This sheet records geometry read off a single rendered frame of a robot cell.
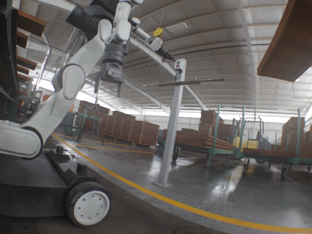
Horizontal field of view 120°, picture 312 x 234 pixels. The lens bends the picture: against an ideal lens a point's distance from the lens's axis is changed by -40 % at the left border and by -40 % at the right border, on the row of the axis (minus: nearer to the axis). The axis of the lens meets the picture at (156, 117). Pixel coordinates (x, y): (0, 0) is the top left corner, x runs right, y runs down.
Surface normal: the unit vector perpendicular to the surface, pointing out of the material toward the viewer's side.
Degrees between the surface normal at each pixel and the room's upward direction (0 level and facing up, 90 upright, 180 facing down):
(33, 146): 90
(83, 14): 113
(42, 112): 90
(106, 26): 90
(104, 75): 90
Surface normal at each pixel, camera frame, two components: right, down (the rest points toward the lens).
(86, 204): 0.79, 0.05
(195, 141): -0.60, -0.22
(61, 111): 0.63, 0.46
